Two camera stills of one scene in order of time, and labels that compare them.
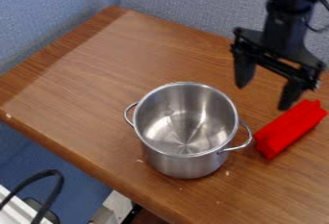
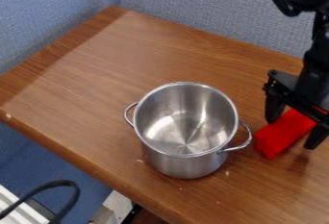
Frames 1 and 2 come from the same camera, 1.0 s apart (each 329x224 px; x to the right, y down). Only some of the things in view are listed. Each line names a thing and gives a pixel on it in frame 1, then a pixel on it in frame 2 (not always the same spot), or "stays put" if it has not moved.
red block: x=273 y=137 stays put
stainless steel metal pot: x=187 y=126 stays put
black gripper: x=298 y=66 -> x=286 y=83
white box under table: x=116 y=211 stays put
